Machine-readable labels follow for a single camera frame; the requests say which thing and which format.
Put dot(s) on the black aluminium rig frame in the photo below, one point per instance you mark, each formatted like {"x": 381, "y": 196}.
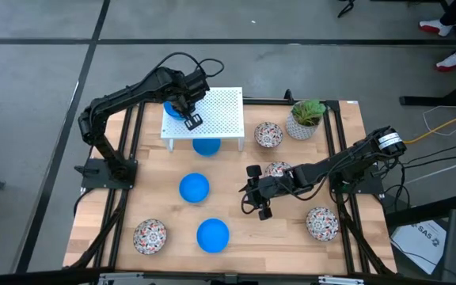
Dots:
{"x": 271, "y": 101}

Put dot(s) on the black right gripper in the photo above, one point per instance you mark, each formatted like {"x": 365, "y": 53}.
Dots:
{"x": 271, "y": 188}

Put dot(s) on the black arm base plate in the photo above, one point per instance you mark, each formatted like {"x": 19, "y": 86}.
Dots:
{"x": 93, "y": 180}
{"x": 372, "y": 186}

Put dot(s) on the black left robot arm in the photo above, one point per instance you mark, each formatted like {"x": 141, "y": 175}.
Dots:
{"x": 133, "y": 93}

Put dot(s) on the blue plastic mini bowl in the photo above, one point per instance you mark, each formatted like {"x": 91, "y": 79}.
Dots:
{"x": 170, "y": 111}
{"x": 194, "y": 188}
{"x": 206, "y": 147}
{"x": 212, "y": 235}

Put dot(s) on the silver aluminium bracket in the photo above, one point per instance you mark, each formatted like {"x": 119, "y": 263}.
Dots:
{"x": 121, "y": 278}
{"x": 340, "y": 281}

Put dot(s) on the black desk base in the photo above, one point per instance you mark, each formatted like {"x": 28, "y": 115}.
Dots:
{"x": 430, "y": 101}

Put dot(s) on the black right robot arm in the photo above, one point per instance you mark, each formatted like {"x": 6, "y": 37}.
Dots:
{"x": 339, "y": 162}

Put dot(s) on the person's foot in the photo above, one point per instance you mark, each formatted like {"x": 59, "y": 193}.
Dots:
{"x": 435, "y": 27}
{"x": 449, "y": 63}

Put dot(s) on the black floor bar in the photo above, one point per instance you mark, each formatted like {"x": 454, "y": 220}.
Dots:
{"x": 426, "y": 211}

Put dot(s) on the black crossbeam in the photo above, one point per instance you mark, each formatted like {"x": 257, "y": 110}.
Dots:
{"x": 180, "y": 279}

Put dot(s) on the white perforated metal shelf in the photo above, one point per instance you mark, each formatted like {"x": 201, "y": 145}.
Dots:
{"x": 220, "y": 115}

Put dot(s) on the potted plant in triangle-patterned pot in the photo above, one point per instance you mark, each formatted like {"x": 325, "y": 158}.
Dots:
{"x": 305, "y": 115}

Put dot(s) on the white printed paper sheet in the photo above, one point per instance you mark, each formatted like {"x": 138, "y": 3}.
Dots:
{"x": 418, "y": 241}

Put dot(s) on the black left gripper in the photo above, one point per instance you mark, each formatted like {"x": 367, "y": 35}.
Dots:
{"x": 194, "y": 87}

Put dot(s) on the black floral patterned mini bowl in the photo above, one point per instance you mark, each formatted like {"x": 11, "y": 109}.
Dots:
{"x": 149, "y": 236}
{"x": 268, "y": 134}
{"x": 322, "y": 224}
{"x": 277, "y": 168}

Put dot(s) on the person's leg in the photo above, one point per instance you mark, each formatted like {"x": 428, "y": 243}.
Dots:
{"x": 455, "y": 10}

